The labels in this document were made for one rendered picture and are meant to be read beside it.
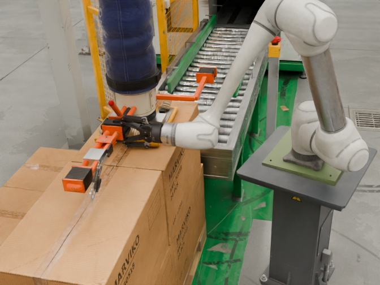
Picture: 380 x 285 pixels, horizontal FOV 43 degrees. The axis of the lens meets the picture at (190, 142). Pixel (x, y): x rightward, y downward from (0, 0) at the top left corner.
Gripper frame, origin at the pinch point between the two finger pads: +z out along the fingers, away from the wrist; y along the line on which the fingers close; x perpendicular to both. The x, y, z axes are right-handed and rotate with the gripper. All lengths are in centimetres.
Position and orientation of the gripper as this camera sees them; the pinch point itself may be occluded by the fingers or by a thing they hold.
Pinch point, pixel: (113, 130)
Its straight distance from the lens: 191.7
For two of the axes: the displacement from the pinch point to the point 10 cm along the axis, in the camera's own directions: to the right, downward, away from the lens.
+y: 0.5, 8.5, 5.2
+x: 2.2, -5.2, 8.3
